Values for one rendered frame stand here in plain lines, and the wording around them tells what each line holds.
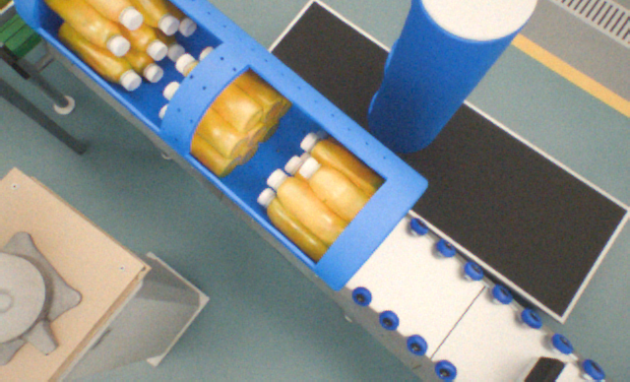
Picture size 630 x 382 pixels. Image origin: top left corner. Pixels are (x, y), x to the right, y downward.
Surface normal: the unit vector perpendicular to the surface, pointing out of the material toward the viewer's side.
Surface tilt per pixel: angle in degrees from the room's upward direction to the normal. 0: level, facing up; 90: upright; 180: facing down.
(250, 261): 0
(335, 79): 0
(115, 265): 5
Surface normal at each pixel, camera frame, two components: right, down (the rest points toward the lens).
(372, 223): -0.07, -0.13
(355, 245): -0.30, 0.14
